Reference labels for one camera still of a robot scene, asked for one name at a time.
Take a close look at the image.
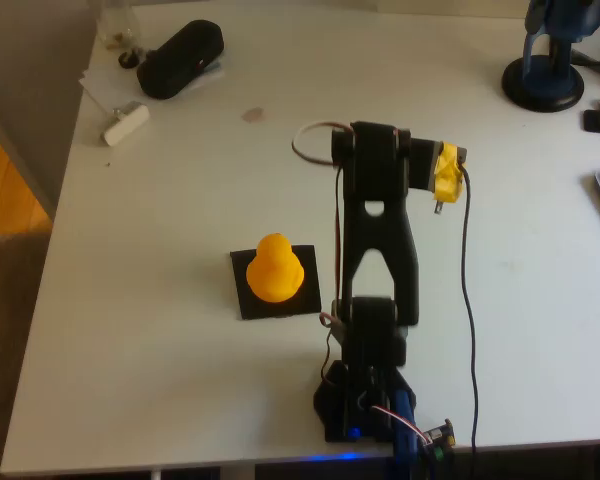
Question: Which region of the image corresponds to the yellow rubber duck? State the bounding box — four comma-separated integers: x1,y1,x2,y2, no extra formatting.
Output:
244,232,306,304

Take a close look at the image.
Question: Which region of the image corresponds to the black cardboard square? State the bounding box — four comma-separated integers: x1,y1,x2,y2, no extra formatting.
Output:
229,243,324,322

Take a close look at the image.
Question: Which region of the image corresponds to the blue microphone on stand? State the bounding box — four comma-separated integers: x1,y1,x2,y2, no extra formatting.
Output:
501,0,600,114

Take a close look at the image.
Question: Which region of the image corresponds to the blue table clamp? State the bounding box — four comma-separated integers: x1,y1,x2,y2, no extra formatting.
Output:
389,388,429,480

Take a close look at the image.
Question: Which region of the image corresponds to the black oval case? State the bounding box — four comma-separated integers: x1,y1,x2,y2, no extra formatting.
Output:
136,18,226,101

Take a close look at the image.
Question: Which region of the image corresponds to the small controller board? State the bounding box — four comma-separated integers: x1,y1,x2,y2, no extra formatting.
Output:
423,418,459,460

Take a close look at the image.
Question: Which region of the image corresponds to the white power bank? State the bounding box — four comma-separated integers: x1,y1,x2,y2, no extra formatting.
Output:
101,101,150,147

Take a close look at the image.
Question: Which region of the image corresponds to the clear plastic bottle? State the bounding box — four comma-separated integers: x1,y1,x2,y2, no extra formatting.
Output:
95,0,141,51

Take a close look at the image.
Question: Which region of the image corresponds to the camera wrapped in yellow tape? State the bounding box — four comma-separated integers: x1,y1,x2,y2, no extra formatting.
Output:
431,141,469,216

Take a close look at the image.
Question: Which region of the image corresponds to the black camera cable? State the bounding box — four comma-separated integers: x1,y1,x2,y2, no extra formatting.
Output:
458,162,481,480

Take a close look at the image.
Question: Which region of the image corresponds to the red white servo wire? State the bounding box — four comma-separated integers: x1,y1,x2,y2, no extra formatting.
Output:
369,404,430,446
291,120,356,306
318,310,349,389

